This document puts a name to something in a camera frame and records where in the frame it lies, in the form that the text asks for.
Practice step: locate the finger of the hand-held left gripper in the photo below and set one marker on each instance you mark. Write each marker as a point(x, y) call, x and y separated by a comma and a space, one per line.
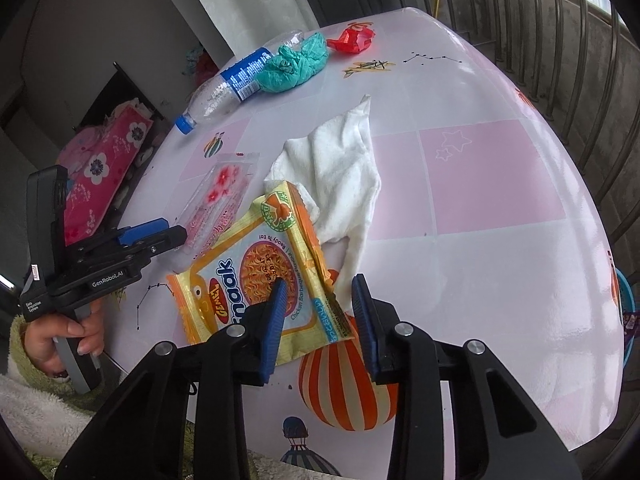
point(167, 241)
point(142, 230)

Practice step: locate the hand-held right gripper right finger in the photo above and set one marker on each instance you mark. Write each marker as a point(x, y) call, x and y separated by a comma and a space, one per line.
point(362, 325)

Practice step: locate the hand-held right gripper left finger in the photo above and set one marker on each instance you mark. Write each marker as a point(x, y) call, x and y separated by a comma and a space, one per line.
point(275, 330)

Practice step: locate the yellow noodle packet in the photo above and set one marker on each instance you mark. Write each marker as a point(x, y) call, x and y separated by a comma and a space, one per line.
point(250, 265)

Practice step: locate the clear plastic bottle blue label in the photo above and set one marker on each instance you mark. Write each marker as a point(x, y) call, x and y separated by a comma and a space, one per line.
point(220, 92)

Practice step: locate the teal plastic bag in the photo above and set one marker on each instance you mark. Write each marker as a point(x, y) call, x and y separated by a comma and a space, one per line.
point(292, 67)

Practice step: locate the blue plastic basket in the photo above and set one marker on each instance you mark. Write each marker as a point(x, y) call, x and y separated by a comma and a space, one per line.
point(625, 300)

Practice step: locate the red plastic bag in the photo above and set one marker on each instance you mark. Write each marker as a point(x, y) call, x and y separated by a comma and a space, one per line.
point(350, 41)

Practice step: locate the person's left hand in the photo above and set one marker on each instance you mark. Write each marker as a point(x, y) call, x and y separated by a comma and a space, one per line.
point(60, 332)

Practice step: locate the clear flowered wrapper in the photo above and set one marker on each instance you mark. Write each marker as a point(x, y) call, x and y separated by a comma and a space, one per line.
point(220, 195)

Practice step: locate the pink floral blanket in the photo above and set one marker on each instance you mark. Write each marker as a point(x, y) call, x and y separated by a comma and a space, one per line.
point(100, 160)

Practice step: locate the white towel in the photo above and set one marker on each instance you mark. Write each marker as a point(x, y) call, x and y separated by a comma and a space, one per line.
point(340, 175)

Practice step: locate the pile of colourful clothes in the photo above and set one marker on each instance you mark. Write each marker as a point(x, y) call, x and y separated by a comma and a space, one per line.
point(202, 65)

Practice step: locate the white green fluffy rug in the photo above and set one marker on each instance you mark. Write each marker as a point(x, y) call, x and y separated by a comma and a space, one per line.
point(45, 430)

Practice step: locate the pink printed tablecloth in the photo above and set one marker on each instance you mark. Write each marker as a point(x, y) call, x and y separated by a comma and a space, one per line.
point(475, 170)

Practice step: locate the metal railing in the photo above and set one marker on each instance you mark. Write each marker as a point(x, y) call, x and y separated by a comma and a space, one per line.
point(615, 55)

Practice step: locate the black bed frame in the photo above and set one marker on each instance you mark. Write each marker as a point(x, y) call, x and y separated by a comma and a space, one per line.
point(112, 90)

